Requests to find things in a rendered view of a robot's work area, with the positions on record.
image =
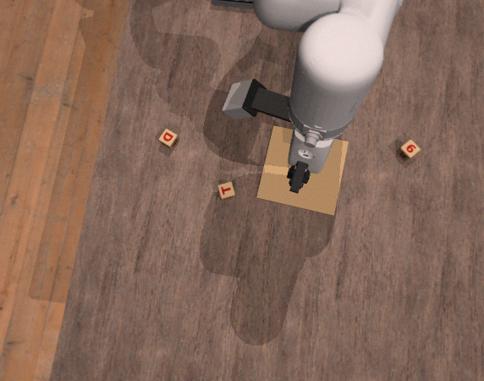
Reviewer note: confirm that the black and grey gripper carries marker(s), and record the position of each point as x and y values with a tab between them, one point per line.
305	157

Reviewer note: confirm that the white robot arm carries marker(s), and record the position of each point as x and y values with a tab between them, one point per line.
338	59

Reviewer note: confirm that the tan flat mat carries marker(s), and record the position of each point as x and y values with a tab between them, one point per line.
320	194

